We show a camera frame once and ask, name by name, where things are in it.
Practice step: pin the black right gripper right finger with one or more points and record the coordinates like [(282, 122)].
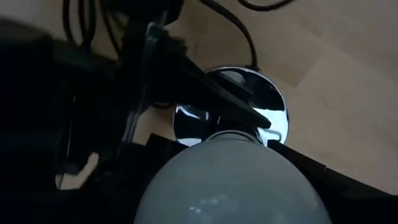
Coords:
[(357, 205)]

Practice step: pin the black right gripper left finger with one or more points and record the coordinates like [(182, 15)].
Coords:
[(93, 208)]

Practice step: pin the chrome lamp socket base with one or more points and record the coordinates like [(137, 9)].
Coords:
[(273, 118)]

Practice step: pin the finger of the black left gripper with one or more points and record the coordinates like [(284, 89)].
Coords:
[(192, 84)]

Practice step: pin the white lightbulb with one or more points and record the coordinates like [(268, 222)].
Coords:
[(233, 186)]

